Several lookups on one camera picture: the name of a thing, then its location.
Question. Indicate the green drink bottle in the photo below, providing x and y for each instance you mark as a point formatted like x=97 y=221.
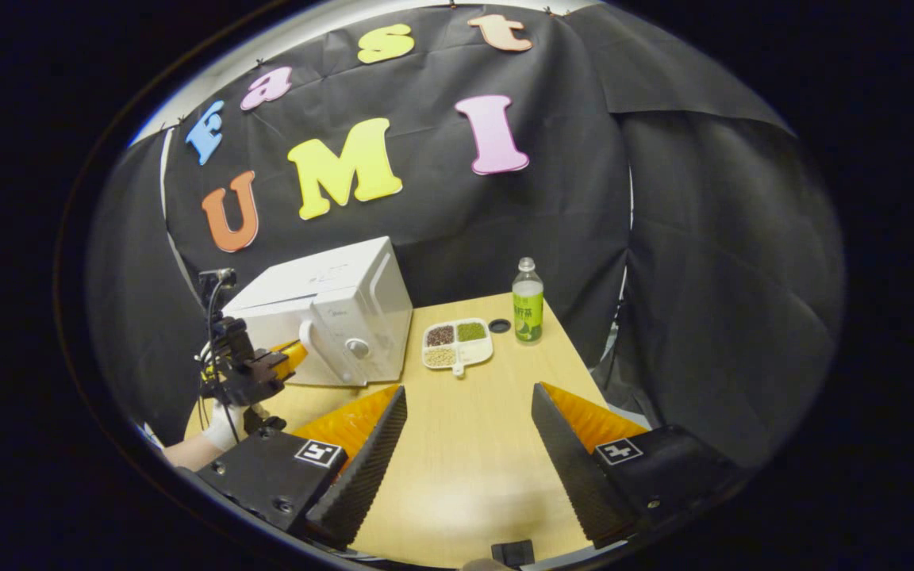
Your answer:
x=528 y=305

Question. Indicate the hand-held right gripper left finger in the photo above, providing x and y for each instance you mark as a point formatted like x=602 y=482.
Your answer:
x=362 y=468

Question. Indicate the white microwave oven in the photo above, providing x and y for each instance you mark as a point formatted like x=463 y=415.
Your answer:
x=330 y=281

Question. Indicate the black backdrop cloth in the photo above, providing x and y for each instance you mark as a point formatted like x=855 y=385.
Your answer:
x=703 y=277

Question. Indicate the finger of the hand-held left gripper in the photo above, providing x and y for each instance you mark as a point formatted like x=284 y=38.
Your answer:
x=290 y=357

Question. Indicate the white divided dish of beans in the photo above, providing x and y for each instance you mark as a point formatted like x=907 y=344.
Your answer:
x=457 y=345

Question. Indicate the small black round lid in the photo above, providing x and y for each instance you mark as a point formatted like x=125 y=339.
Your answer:
x=499 y=325

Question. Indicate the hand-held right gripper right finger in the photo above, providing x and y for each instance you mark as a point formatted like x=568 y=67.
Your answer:
x=576 y=468

